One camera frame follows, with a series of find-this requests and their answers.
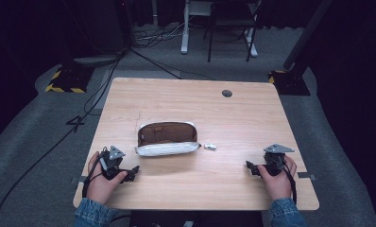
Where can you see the black stand base with pole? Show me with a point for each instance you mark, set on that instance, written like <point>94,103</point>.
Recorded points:
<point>290,78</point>

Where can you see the black tape floor mark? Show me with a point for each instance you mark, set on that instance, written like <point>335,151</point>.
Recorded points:
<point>75,121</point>

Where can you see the grey tape strip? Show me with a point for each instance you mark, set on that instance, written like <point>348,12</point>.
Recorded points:
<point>78,179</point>
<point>305,176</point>

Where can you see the person's left hand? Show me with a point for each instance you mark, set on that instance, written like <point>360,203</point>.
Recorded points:
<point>101,184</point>

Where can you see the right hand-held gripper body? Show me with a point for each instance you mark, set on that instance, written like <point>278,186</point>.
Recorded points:
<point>276,158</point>

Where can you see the small silver item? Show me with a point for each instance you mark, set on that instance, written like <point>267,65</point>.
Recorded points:
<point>210,146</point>

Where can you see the white desk frame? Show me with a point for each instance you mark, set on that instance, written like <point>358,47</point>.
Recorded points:
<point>186,31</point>

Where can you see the black chair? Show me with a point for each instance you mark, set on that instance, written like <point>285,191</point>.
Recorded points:
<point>231,25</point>

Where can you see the silver pouch with brown lining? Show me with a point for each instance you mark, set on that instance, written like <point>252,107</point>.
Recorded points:
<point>167,138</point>

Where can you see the black stand base striped edge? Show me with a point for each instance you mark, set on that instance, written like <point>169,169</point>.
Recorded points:
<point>69,80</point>

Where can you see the person's right hand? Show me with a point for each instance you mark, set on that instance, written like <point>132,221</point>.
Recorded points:
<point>279,184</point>

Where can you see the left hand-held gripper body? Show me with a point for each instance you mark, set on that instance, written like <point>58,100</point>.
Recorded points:
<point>111,161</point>

